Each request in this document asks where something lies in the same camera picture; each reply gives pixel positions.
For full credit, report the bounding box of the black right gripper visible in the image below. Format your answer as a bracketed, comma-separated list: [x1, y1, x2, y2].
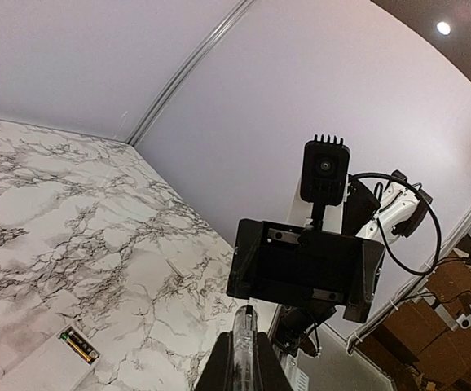
[227, 219, 385, 323]

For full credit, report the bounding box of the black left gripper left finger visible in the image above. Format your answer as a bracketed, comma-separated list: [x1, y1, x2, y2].
[194, 332, 234, 391]

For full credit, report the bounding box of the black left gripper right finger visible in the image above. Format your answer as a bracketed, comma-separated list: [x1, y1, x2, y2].
[254, 332, 293, 391]

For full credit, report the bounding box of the clear handled small screwdriver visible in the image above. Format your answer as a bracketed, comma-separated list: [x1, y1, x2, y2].
[231, 305, 258, 391]

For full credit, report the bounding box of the white remote battery cover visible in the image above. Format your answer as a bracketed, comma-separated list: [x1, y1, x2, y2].
[165, 256, 193, 279]

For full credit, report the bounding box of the white remote control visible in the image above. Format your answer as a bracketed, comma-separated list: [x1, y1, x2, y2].
[0, 325, 102, 391]

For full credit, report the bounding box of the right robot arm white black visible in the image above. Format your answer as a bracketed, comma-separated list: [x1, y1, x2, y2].
[227, 172, 432, 323]

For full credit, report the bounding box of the black gold AAA battery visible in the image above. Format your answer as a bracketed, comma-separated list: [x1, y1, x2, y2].
[59, 328, 100, 365]

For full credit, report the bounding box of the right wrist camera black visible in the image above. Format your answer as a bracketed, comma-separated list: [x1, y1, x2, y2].
[288, 134, 350, 232]

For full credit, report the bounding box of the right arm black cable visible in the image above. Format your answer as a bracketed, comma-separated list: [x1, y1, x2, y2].
[347, 173, 442, 276]

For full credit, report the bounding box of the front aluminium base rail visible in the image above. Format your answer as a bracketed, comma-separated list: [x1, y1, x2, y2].
[345, 162, 471, 355]

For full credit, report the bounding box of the right aluminium frame post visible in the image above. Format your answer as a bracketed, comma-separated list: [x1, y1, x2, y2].
[125, 0, 256, 147]

